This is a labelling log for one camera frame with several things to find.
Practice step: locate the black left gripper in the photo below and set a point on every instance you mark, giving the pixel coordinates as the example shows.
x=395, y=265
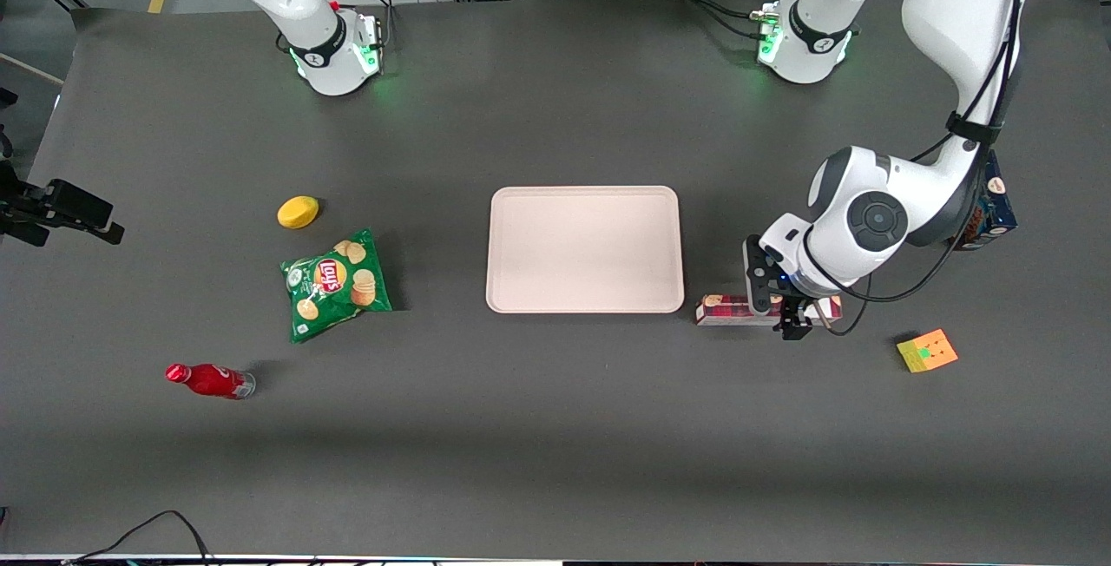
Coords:
x=792, y=310

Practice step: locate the red plaid cookie box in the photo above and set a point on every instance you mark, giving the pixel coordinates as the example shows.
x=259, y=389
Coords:
x=725, y=310

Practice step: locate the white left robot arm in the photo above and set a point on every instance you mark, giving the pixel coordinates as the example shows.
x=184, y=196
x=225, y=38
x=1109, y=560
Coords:
x=946, y=10

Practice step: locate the white plastic tray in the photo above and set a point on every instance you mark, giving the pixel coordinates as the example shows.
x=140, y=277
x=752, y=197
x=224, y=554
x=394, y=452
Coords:
x=581, y=249

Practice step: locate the blue chocolate snack box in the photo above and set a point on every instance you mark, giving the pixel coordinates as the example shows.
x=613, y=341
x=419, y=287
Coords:
x=998, y=210

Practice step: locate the orange yellow sticky notes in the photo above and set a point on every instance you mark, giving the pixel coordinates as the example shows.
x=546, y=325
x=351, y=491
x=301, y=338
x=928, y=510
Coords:
x=927, y=351

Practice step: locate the green chips bag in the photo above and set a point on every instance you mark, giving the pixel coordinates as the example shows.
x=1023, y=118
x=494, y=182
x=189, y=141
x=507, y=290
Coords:
x=334, y=284

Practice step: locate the yellow lemon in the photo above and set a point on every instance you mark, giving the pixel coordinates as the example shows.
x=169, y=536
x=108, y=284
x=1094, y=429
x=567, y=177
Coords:
x=298, y=212

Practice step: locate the red cola bottle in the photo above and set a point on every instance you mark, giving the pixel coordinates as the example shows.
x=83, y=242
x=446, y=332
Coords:
x=208, y=379

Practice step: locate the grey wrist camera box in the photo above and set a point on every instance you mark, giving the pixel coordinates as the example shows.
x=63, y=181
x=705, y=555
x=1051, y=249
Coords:
x=758, y=275

